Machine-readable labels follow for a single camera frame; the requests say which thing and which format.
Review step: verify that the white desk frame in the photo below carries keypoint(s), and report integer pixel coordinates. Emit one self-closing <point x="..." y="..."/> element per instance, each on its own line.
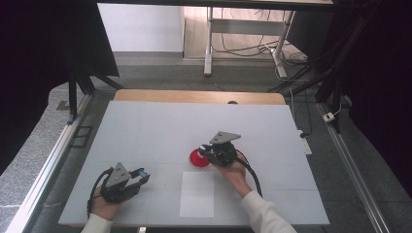
<point x="246" y="26"/>

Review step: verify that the white wall panel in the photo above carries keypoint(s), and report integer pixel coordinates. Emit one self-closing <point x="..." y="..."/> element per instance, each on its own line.
<point x="142" y="27"/>

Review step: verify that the aluminium floor rail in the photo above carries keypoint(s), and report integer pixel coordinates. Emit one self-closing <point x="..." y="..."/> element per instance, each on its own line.
<point x="45" y="171"/>
<point x="353" y="168"/>

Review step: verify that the small white power adapter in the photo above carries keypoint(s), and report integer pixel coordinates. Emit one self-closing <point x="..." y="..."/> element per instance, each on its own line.
<point x="328" y="117"/>

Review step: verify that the wooden table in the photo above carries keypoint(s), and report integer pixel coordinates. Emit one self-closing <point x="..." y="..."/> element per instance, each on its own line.
<point x="181" y="96"/>

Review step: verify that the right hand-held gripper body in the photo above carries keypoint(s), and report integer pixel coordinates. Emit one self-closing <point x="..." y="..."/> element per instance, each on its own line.
<point x="223" y="152"/>

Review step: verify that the person's right hand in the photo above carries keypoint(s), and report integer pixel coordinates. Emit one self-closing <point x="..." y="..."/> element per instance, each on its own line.
<point x="234" y="176"/>

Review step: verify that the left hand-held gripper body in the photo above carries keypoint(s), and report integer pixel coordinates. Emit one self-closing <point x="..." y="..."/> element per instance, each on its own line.
<point x="118" y="178"/>

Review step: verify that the large white board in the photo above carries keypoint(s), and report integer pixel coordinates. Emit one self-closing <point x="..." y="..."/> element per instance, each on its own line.
<point x="162" y="129"/>

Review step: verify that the white paper sheet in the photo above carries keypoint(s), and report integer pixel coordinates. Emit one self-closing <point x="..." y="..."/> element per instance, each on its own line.
<point x="197" y="194"/>

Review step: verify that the person's left hand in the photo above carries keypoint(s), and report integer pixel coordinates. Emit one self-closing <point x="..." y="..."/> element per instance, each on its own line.
<point x="103" y="208"/>

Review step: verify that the black curtain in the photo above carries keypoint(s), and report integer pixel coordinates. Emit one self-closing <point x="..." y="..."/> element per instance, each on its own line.
<point x="382" y="81"/>
<point x="39" y="58"/>

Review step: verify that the round red ink pad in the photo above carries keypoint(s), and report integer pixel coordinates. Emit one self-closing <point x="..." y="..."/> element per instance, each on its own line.
<point x="196" y="159"/>

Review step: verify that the white power strip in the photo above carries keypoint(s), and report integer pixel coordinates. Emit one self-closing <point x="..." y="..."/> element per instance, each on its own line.
<point x="305" y="144"/>

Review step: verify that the black square floor frame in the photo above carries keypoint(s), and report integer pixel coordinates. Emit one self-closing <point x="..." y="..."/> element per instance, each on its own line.
<point x="73" y="137"/>

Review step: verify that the black metal stand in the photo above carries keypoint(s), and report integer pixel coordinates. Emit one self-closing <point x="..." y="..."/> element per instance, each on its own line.
<point x="335" y="87"/>
<point x="73" y="97"/>

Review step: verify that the dark round table grommet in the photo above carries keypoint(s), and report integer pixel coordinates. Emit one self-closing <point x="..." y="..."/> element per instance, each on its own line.
<point x="232" y="102"/>

